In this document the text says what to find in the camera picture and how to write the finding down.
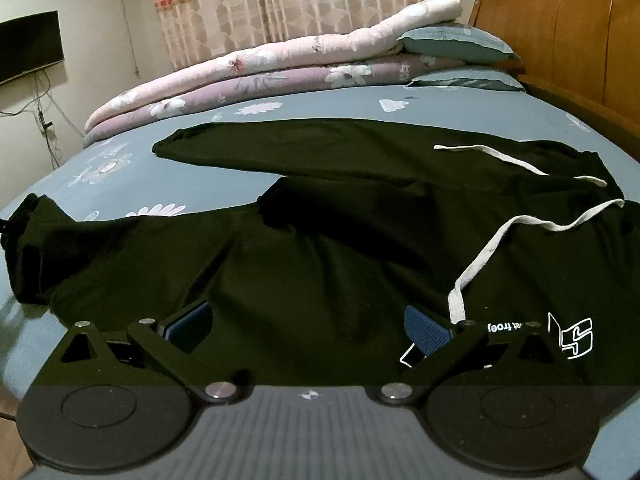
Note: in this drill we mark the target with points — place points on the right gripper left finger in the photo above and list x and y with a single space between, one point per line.
147 353

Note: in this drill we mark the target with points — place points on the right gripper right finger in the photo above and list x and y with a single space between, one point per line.
522 366

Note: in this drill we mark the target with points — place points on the black sweatpants with white drawstring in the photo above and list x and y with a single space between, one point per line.
374 238

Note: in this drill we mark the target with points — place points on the blue floral bed sheet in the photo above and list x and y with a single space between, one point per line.
121 176

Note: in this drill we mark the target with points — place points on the lower teal pillow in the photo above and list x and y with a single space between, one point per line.
475 77

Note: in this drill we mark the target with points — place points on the teal pillow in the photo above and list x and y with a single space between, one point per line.
475 77
462 42

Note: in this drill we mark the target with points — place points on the mauve floral folded quilt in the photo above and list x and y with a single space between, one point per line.
394 69

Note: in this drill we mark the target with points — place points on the upper teal pillow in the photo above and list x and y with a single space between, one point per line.
462 42

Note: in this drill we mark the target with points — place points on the pink floral folded quilt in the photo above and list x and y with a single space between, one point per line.
362 43

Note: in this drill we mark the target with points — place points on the wooden headboard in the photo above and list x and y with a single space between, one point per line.
580 55

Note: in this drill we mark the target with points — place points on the black wall television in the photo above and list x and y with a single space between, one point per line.
30 43

